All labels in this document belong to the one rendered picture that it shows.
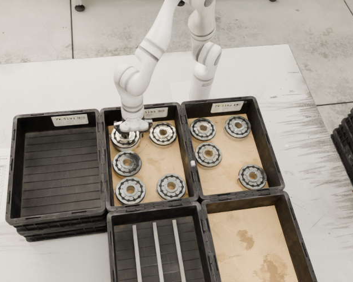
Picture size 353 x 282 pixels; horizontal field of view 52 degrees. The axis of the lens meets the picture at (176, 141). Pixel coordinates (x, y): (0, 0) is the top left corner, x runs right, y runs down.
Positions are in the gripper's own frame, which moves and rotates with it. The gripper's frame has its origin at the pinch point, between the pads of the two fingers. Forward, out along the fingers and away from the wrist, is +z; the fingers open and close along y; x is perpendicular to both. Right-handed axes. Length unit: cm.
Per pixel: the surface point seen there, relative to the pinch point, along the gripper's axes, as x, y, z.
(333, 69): -99, -161, 90
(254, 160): 12.0, -44.7, 6.1
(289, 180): 16, -62, 19
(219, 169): 14.6, -30.3, 6.0
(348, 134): -21, -122, 53
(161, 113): -9.0, -11.4, 0.4
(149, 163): 9.3, -4.7, 5.9
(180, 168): 12.3, -15.8, 5.9
